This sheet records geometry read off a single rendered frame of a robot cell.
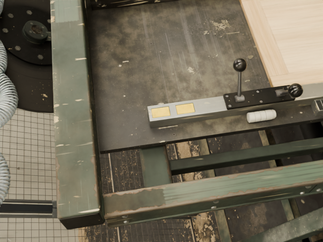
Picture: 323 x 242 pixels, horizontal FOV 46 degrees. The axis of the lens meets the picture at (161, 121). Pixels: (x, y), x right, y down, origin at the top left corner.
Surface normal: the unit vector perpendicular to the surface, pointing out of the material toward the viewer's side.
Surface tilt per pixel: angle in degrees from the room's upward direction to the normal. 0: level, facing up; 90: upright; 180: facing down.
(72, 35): 57
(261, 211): 0
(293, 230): 0
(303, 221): 0
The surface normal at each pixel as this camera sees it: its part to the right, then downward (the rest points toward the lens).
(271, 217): -0.83, -0.14
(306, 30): 0.00, -0.49
